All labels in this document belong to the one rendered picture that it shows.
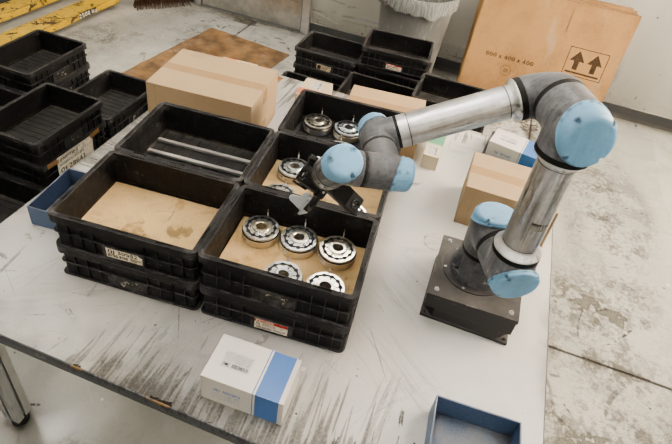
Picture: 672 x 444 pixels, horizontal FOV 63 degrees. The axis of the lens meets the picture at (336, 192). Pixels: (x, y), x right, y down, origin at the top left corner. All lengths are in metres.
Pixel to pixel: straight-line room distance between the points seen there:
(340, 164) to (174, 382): 0.68
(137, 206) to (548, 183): 1.09
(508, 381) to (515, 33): 3.06
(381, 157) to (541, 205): 0.37
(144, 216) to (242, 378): 0.56
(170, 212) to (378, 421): 0.79
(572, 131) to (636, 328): 1.95
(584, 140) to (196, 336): 1.02
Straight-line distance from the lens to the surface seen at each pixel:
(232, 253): 1.49
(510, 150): 2.23
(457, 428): 1.43
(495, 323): 1.57
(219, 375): 1.31
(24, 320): 1.61
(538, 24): 4.23
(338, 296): 1.29
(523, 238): 1.31
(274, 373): 1.32
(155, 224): 1.58
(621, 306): 3.03
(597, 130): 1.14
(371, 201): 1.70
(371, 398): 1.42
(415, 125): 1.20
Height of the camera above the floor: 1.91
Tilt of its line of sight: 39 degrees down
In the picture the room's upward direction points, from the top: 10 degrees clockwise
